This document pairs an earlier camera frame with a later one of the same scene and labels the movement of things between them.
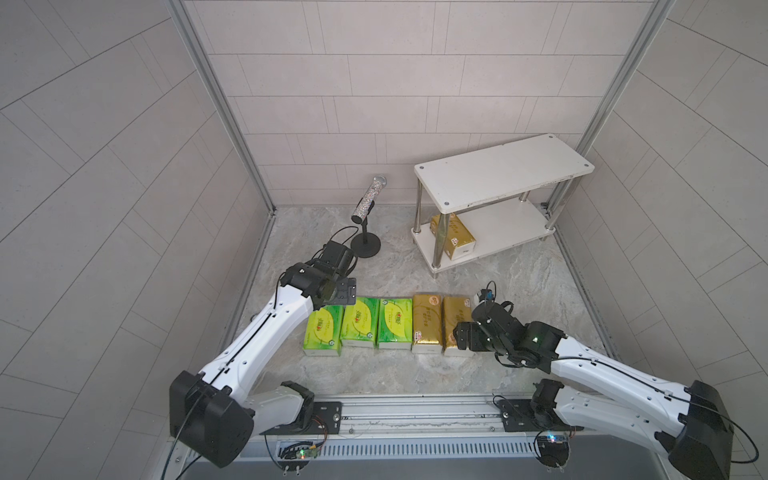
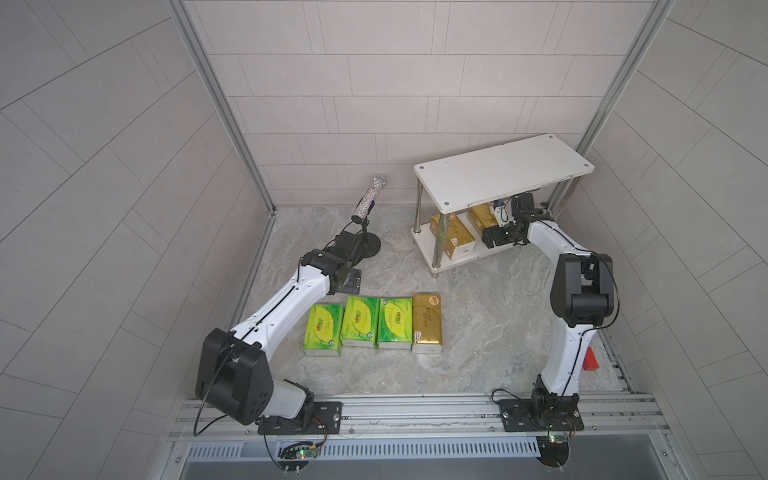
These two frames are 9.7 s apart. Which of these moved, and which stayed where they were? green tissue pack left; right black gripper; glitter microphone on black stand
Moved: right black gripper
Stayed: green tissue pack left; glitter microphone on black stand
